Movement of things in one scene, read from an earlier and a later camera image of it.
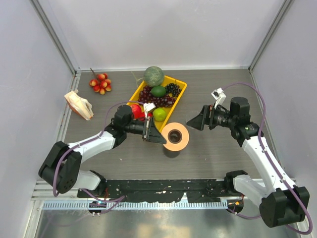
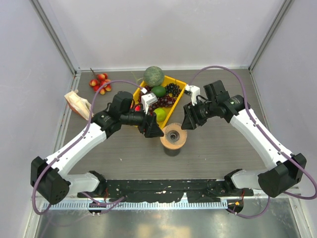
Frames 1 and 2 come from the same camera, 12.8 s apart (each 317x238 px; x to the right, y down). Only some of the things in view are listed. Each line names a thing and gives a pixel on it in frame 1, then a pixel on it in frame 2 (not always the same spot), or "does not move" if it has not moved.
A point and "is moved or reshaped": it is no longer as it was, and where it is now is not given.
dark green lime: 158,91 does not move
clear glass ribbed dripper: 189,116 is moved or reshaped
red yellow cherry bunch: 101,84 does not move
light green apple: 159,114 does not move
